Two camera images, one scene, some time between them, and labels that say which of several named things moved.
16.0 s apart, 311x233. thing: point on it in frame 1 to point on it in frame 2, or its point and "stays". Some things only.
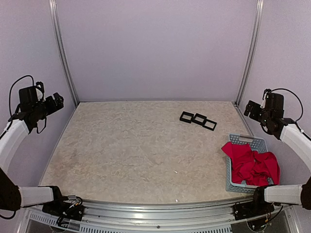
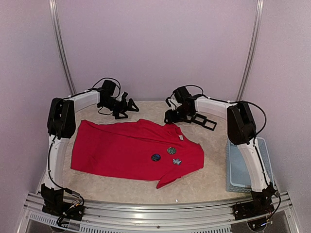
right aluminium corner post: x=255 y=38 stays
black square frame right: x=208 y=127 stays
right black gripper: x=253 y=114 to x=171 y=117
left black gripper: x=52 y=107 to x=124 y=107
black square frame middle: x=198 y=122 stays
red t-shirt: x=252 y=167 to x=140 y=148
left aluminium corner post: x=56 y=29 stays
